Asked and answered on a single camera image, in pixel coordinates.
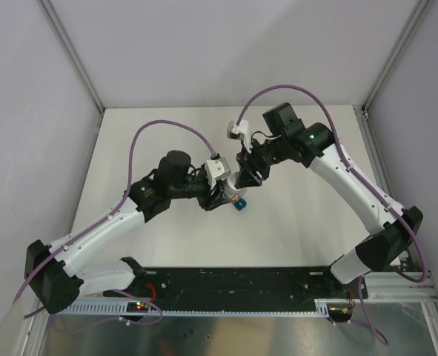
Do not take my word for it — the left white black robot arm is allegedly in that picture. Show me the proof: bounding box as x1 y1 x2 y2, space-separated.
24 151 231 314

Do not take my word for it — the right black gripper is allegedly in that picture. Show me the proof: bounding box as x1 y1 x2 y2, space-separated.
236 136 288 189

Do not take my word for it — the aluminium frame post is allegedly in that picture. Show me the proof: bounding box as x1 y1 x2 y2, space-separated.
36 0 105 114
361 0 434 115

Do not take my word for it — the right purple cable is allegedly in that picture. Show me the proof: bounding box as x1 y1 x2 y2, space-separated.
235 85 429 285

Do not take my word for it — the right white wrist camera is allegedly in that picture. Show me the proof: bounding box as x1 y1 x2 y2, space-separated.
227 120 252 153

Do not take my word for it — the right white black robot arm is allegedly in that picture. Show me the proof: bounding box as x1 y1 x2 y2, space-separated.
228 102 423 297

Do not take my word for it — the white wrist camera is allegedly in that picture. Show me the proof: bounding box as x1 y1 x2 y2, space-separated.
205 157 231 188
227 120 252 153

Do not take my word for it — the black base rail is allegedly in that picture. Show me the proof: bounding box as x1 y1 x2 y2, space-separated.
125 266 368 312

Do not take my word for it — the blue pill box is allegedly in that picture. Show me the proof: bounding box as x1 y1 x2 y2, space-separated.
233 198 247 211

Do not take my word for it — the left aluminium frame post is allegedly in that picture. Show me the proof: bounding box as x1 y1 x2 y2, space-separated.
36 0 105 114

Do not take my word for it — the right aluminium frame post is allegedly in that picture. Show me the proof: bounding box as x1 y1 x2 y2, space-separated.
361 0 434 115

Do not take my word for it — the purple cable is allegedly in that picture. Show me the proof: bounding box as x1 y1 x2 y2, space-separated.
235 85 429 285
13 120 219 319

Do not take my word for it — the aluminium frame crossbar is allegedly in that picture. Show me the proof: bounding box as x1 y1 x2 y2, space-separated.
364 272 438 303

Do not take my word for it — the white bottle cap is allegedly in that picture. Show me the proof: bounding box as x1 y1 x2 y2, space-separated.
227 172 239 190

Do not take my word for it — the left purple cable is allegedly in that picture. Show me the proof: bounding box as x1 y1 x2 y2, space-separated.
13 120 219 319

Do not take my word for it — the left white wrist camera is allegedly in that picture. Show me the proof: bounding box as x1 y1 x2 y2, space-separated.
205 157 231 188

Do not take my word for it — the grey slotted cable duct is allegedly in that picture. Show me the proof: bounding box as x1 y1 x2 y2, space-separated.
59 298 350 318

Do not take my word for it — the white pill bottle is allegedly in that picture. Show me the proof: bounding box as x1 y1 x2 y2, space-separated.
225 172 247 202

